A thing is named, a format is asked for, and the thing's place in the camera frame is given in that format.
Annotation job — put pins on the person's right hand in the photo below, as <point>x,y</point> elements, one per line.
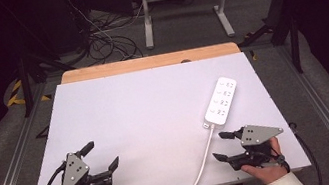
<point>266,172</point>

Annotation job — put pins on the yellow black hazard tape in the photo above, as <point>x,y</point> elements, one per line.
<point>15,99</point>

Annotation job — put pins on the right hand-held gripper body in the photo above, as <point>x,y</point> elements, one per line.
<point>255,134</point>

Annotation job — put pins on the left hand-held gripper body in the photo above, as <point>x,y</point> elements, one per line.
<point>74,171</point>

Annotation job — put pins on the black metal stand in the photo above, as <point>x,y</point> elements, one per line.
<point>25,85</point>
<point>295,47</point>

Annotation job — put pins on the white power strip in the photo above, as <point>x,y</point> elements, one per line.
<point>221,101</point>

